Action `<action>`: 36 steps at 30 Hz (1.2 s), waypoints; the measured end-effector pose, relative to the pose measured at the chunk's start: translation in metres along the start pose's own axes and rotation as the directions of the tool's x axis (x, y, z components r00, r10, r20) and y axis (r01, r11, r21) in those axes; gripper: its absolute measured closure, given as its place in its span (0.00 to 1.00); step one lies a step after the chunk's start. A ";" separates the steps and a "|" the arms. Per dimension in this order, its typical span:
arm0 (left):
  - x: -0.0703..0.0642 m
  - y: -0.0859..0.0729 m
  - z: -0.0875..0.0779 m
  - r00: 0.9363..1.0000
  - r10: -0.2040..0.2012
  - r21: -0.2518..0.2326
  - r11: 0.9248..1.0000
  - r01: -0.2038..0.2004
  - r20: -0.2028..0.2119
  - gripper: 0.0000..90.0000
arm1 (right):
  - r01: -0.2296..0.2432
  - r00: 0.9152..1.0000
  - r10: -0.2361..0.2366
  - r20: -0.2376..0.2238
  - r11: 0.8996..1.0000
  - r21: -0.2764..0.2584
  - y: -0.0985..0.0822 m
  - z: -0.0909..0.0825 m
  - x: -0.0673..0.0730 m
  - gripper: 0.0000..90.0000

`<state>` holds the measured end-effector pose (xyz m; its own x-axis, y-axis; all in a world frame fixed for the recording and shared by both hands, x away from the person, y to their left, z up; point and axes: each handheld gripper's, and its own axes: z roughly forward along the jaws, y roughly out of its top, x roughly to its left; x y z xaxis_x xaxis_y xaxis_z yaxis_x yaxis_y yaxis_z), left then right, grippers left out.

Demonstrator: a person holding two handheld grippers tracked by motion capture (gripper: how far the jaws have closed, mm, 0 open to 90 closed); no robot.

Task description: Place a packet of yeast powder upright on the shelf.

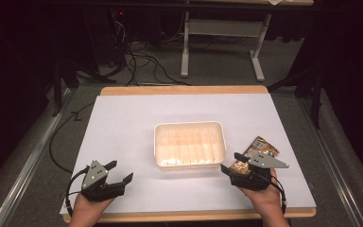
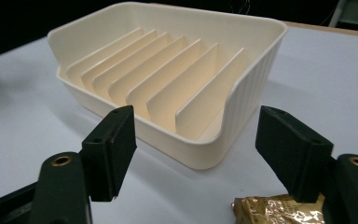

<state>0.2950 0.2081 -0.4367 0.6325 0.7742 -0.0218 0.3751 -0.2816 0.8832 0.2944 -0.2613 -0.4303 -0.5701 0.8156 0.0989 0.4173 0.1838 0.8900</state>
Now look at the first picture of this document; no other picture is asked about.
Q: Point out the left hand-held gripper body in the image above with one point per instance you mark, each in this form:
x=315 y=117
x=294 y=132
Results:
x=92 y=176

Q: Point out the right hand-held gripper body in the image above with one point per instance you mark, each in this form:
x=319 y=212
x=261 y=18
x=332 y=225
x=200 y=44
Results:
x=264 y=162

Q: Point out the golden snack packet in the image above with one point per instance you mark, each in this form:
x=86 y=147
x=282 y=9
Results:
x=262 y=146

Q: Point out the white plastic tray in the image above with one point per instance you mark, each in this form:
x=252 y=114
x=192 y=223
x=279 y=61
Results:
x=189 y=145

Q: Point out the person's left hand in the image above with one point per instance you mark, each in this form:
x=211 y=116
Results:
x=88 y=208

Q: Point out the person's right hand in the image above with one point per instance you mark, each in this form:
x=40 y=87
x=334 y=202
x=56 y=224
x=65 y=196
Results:
x=266 y=198

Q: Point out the white table mat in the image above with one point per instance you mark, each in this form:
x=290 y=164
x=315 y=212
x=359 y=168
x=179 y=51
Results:
x=132 y=126

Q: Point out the black metal stand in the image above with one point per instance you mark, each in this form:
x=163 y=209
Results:
x=315 y=94
x=58 y=85

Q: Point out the silver metal floor rail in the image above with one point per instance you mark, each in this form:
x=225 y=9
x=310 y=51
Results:
x=28 y=164
x=334 y=157

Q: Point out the white metal desk frame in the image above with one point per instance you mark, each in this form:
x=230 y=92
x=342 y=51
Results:
x=220 y=27

